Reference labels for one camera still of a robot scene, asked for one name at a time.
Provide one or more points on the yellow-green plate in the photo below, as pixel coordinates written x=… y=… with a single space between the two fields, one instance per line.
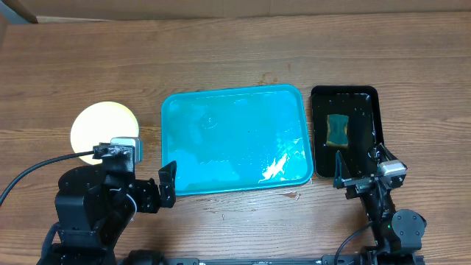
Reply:
x=106 y=122

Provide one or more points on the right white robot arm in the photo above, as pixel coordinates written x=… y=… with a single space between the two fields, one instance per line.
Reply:
x=397 y=233

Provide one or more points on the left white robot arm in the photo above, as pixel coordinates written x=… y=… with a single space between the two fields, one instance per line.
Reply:
x=94 y=205

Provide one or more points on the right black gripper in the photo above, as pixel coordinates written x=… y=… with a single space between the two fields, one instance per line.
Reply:
x=359 y=186

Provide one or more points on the black plastic tray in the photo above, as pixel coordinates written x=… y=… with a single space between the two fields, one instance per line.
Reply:
x=361 y=104

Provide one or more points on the yellow green sponge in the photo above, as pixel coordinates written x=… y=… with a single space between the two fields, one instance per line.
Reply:
x=337 y=127

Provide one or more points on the teal plastic tray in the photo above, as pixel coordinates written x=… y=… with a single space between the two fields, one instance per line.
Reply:
x=236 y=139

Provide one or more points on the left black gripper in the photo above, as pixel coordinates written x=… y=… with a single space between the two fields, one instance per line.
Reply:
x=151 y=200

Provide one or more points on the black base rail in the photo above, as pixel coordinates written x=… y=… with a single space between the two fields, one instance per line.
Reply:
x=324 y=260

